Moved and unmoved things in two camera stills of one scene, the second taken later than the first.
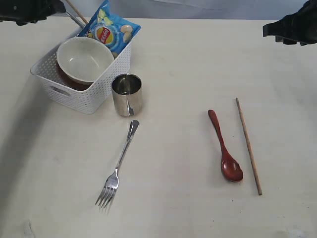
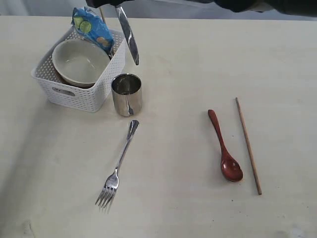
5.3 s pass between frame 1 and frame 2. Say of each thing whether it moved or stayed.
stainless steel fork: stayed
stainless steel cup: stayed
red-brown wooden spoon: stayed
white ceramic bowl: moved
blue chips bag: moved
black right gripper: moved
